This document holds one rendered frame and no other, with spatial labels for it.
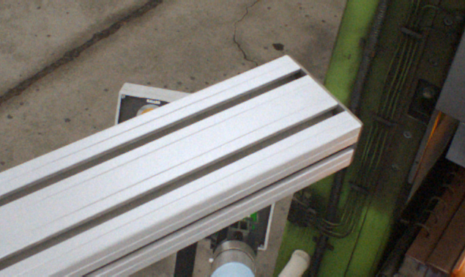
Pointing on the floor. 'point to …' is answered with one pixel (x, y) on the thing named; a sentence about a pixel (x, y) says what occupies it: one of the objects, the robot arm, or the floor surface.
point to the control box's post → (185, 261)
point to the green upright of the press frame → (387, 182)
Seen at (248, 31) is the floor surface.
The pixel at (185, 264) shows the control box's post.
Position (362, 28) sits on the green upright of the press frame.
